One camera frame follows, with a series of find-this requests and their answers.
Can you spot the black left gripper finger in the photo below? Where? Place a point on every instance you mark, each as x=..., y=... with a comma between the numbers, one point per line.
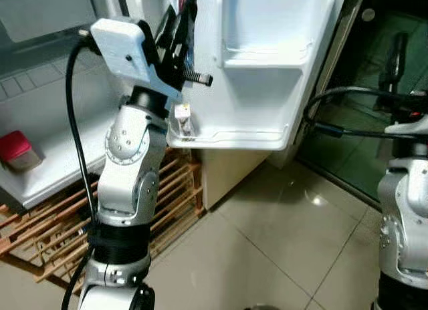
x=170, y=28
x=190, y=19

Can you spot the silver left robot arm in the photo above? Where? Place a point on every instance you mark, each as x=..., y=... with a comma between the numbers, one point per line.
x=127, y=170

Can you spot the round grey door sticker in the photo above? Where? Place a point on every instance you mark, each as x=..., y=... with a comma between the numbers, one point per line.
x=368, y=15

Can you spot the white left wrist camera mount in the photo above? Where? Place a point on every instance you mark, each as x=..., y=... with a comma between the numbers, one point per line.
x=124, y=49

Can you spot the red lidded container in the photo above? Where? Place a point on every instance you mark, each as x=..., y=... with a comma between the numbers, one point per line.
x=17, y=149

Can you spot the small white bottle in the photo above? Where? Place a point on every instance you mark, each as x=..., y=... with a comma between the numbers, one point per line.
x=182, y=116

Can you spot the wooden slatted rack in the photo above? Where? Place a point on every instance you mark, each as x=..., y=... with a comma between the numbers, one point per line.
x=174, y=190

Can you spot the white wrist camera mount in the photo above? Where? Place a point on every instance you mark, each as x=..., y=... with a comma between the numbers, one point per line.
x=124, y=49
x=411, y=128

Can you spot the small fridge door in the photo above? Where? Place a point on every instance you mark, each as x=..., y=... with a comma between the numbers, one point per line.
x=267, y=103

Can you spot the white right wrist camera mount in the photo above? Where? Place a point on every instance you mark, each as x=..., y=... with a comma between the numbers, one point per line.
x=411, y=128

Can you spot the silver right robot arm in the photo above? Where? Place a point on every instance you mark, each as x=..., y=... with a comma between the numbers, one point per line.
x=401, y=203

